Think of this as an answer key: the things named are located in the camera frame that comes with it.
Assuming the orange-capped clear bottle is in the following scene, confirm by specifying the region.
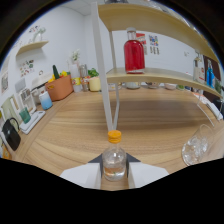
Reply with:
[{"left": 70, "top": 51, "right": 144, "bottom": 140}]
[{"left": 101, "top": 129, "right": 128, "bottom": 182}]

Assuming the blue and white cup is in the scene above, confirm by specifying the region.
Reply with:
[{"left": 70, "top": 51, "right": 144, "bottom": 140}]
[{"left": 38, "top": 90, "right": 54, "bottom": 111}]

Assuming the clear glass with ice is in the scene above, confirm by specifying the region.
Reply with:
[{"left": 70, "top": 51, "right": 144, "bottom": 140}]
[{"left": 181, "top": 123, "right": 216, "bottom": 167}]

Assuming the white scale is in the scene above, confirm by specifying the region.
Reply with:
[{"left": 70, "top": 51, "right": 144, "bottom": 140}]
[{"left": 18, "top": 110, "right": 47, "bottom": 135}]

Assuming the black kettle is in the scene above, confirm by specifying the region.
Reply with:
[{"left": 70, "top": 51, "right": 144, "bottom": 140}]
[{"left": 0, "top": 117, "right": 22, "bottom": 152}]

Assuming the orange basket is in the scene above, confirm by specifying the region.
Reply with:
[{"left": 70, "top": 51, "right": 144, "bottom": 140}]
[{"left": 44, "top": 74, "right": 74, "bottom": 102}]

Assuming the green potted plant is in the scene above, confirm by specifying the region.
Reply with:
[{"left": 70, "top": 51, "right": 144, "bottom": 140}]
[{"left": 87, "top": 68, "right": 102, "bottom": 93}]

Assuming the white-framed wooden shelf rack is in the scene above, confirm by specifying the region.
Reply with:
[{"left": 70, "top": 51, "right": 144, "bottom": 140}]
[{"left": 90, "top": 0, "right": 224, "bottom": 133}]

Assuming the red liquid glass bottle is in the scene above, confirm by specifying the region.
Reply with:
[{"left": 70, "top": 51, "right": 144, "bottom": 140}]
[{"left": 123, "top": 27, "right": 146, "bottom": 75}]

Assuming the wooden wall shelf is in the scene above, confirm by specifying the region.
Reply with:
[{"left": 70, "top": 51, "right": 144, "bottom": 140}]
[{"left": 15, "top": 40, "right": 50, "bottom": 57}]

